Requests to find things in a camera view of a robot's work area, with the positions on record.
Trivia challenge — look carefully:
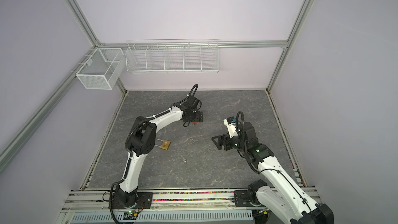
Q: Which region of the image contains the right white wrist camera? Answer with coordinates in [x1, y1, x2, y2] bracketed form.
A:
[223, 117, 238, 138]

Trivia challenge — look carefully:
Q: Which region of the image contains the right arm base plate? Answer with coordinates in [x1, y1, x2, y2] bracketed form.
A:
[232, 189, 259, 207]

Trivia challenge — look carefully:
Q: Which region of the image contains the white vented cable duct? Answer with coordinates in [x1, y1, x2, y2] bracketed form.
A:
[69, 209, 254, 224]

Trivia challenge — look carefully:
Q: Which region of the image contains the white mesh box basket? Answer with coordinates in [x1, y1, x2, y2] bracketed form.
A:
[76, 48, 125, 90]

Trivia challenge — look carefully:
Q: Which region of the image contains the long white wire basket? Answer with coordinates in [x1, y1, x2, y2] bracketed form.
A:
[125, 39, 220, 73]

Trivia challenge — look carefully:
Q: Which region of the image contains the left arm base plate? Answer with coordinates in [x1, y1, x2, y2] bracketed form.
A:
[110, 191, 153, 209]

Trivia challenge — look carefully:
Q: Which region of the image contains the aluminium front rail frame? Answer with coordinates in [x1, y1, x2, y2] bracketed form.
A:
[55, 187, 330, 224]

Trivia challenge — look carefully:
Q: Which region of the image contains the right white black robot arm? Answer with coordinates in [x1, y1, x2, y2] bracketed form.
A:
[211, 111, 334, 224]

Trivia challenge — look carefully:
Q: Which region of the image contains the brass padlock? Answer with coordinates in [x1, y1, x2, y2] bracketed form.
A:
[155, 139, 171, 150]

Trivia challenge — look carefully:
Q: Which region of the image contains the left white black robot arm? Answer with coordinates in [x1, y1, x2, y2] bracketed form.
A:
[108, 84, 203, 210]

